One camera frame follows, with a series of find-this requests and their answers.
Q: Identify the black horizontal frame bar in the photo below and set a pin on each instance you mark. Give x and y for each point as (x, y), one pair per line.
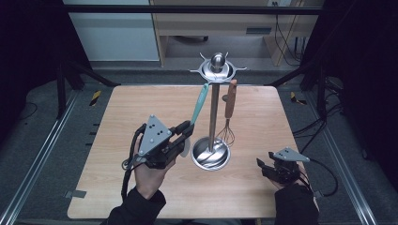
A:
(187, 9)

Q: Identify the black metal stand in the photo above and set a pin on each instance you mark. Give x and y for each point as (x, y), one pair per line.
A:
(62, 90)
(320, 90)

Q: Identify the grey tape strip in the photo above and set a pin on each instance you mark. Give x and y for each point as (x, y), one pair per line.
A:
(75, 194)

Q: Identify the aluminium floor rail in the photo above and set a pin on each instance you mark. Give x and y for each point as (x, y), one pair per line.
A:
(37, 156)
(344, 162)

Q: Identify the steel utensil stand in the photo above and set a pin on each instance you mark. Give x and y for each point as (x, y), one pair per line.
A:
(214, 109)

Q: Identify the person's right hand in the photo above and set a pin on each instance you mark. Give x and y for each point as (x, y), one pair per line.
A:
(303, 178)

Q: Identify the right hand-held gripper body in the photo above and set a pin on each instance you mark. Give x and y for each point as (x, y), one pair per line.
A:
(286, 168)

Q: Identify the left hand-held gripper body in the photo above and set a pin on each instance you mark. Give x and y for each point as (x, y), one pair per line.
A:
(155, 137)

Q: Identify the yellow black floor tape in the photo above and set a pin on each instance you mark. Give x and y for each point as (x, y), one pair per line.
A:
(295, 98)
(95, 97)

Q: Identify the white cabinet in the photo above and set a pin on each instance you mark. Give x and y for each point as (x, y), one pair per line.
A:
(115, 34)

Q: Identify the person's left hand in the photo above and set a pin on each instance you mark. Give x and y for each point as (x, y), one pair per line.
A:
(148, 181)

